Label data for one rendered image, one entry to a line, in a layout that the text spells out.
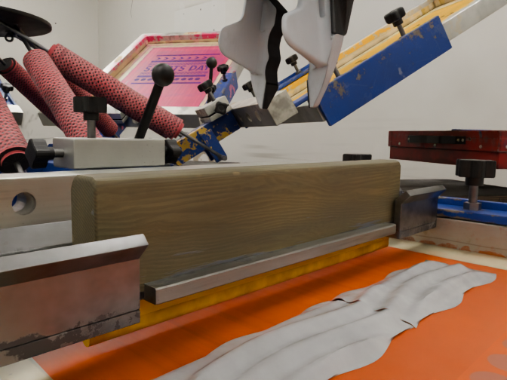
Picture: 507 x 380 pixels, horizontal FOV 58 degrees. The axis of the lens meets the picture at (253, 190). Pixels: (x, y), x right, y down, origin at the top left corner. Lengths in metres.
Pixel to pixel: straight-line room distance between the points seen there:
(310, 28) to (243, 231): 0.15
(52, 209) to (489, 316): 0.40
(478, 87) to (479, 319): 2.09
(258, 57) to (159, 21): 3.75
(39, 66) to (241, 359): 0.75
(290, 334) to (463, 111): 2.19
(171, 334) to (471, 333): 0.20
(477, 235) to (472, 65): 1.91
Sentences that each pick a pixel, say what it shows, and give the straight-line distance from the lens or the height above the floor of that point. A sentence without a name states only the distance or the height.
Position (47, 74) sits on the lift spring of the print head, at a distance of 0.91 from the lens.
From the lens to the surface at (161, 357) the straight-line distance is 0.29.
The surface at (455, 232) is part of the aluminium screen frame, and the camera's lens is 0.59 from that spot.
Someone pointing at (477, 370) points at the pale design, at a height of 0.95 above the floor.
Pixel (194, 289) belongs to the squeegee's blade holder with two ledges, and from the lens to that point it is 0.30.
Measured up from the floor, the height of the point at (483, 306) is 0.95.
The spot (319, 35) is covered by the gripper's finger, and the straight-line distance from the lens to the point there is 0.36.
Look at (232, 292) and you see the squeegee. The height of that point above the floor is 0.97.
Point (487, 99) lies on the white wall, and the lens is 2.41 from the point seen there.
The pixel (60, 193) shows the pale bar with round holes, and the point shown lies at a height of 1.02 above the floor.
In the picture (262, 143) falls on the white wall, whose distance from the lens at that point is 3.13.
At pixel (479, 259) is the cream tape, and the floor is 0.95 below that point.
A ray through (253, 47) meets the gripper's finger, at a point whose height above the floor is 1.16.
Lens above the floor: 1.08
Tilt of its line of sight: 7 degrees down
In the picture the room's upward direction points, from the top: 1 degrees clockwise
